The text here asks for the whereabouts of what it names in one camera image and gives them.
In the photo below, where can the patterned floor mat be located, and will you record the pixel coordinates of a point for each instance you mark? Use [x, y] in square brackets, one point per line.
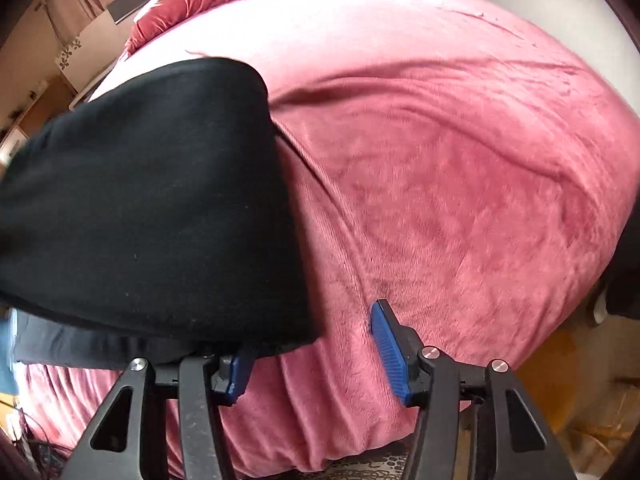
[325, 465]

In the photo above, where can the pink bed blanket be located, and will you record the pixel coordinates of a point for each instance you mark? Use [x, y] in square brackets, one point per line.
[450, 185]

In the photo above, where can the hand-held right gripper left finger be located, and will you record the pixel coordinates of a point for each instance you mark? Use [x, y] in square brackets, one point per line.
[237, 375]

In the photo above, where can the white and wood cabinet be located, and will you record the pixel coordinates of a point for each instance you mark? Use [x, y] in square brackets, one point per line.
[45, 105]

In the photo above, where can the black pants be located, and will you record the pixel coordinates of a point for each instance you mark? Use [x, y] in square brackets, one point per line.
[150, 200]

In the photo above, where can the white flower-print nightstand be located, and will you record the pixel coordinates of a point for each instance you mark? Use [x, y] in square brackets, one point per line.
[85, 60]

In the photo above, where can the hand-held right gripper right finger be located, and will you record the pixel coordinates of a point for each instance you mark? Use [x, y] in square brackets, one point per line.
[390, 355]

